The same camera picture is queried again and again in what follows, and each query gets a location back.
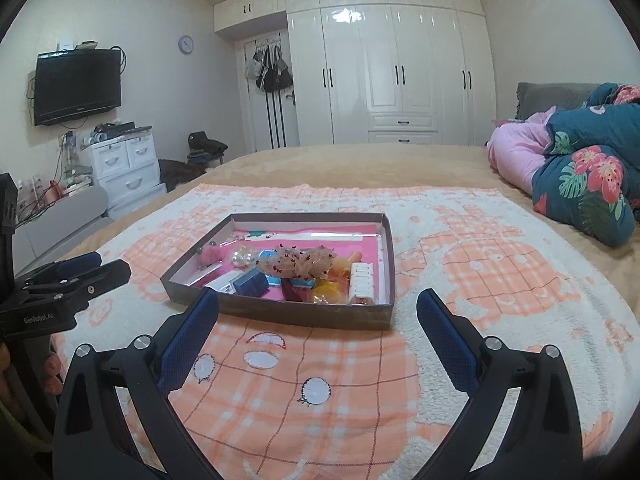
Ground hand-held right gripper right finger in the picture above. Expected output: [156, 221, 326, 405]
[415, 287, 586, 480]

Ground orange and white plaid blanket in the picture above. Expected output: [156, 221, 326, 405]
[50, 182, 640, 480]

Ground white hair comb clip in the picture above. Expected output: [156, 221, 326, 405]
[347, 261, 376, 306]

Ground person's left hand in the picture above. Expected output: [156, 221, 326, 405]
[0, 342, 65, 398]

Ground dark red box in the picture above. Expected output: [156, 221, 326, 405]
[280, 276, 316, 303]

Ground white drawer cabinet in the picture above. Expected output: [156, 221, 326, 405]
[80, 130, 168, 208]

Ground yellow item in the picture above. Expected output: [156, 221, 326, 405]
[307, 280, 351, 306]

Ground cluttered side table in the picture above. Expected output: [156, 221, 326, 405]
[15, 132, 96, 221]

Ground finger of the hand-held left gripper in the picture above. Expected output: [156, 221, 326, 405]
[22, 259, 132, 311]
[15, 251, 103, 286]

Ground brown clothes pile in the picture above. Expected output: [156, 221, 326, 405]
[159, 158, 206, 193]

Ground teal floral quilt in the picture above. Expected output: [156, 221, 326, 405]
[531, 82, 640, 248]

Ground black box on cabinet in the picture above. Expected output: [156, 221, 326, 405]
[92, 120, 153, 143]

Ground dark clothes pile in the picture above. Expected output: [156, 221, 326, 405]
[187, 131, 228, 166]

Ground clear bag of pearls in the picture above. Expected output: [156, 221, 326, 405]
[229, 245, 258, 268]

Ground pink quilt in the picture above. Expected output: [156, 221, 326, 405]
[486, 106, 558, 196]

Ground white wardrobe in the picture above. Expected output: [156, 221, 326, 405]
[214, 0, 498, 148]

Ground hanging bags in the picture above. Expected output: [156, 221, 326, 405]
[244, 44, 293, 93]

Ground white door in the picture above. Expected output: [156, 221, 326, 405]
[235, 37, 301, 153]

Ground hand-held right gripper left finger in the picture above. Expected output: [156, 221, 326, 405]
[52, 287, 221, 480]

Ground cardboard tray box pink lining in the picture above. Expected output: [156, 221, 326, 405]
[160, 212, 396, 332]

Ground clear bag of dried fruit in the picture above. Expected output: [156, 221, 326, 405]
[257, 244, 337, 281]

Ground black wall television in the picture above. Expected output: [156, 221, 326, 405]
[34, 49, 122, 127]

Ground grey headboard cushion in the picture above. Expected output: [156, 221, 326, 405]
[515, 81, 608, 121]

